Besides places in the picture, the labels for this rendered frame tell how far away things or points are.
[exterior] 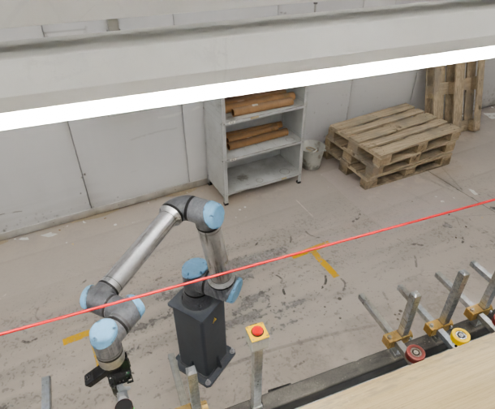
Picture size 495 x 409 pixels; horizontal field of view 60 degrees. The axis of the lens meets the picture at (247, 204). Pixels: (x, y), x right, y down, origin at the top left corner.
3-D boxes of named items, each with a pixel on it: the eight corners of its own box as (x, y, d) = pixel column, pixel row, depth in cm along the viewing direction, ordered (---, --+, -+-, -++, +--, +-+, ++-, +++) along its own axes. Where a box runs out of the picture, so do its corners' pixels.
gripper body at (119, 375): (134, 383, 154) (128, 363, 147) (109, 391, 152) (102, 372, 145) (131, 366, 160) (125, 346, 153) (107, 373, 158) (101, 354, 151)
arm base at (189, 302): (174, 302, 248) (173, 290, 242) (195, 281, 261) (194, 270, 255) (200, 316, 240) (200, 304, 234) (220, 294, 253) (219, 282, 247)
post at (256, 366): (249, 402, 189) (249, 340, 162) (259, 398, 190) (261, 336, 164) (252, 411, 186) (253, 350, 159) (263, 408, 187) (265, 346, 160)
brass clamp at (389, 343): (380, 340, 202) (382, 333, 199) (404, 331, 206) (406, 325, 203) (388, 350, 198) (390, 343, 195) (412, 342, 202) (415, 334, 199)
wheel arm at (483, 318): (433, 277, 238) (435, 272, 236) (438, 275, 239) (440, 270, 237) (495, 338, 205) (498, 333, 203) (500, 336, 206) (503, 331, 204)
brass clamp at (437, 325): (422, 328, 211) (424, 321, 208) (444, 320, 215) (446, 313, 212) (430, 337, 207) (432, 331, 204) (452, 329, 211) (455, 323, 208)
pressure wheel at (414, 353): (420, 363, 194) (427, 347, 187) (418, 377, 188) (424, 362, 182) (402, 355, 197) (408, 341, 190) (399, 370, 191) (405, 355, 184)
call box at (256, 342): (245, 339, 163) (245, 326, 159) (262, 334, 165) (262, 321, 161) (251, 355, 158) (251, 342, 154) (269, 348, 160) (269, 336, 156)
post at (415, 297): (389, 356, 213) (410, 290, 184) (394, 355, 214) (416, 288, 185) (393, 362, 210) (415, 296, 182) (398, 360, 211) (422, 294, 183)
